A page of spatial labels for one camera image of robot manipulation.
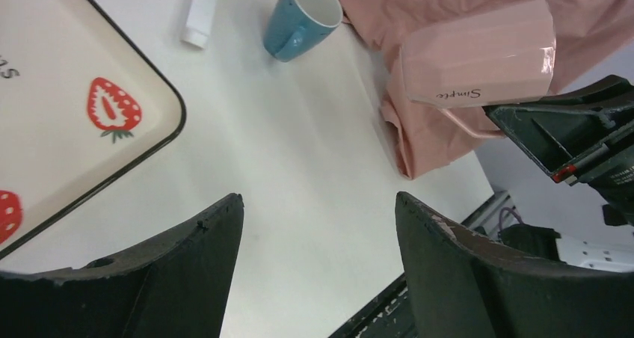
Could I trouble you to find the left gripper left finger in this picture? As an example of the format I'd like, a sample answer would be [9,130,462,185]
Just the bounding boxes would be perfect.
[1,193,244,337]

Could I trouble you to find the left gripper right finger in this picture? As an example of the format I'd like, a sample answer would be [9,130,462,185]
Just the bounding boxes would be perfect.
[395,191,633,337]

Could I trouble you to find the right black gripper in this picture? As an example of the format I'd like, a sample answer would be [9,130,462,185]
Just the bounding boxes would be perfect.
[484,75,633,226]

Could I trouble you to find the light pink mug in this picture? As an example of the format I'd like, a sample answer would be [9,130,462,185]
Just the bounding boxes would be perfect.
[399,0,557,138]

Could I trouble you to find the blue mug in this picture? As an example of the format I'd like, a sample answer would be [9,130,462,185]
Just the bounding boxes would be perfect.
[263,0,343,62]

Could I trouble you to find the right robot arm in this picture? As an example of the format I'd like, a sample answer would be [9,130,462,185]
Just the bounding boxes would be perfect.
[484,75,633,272]

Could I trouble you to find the pink shorts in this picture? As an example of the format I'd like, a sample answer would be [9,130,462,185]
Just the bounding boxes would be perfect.
[339,0,633,179]

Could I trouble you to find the strawberry pattern tray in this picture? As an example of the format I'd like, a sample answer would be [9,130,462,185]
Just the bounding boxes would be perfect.
[1,0,186,256]

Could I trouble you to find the metal clothes rack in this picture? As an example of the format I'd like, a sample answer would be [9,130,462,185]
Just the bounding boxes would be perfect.
[180,0,218,49]

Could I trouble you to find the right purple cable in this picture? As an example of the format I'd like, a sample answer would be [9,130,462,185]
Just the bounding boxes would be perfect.
[497,206,526,233]

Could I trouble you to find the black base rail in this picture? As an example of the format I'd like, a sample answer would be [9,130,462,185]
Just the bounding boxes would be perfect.
[329,274,419,338]

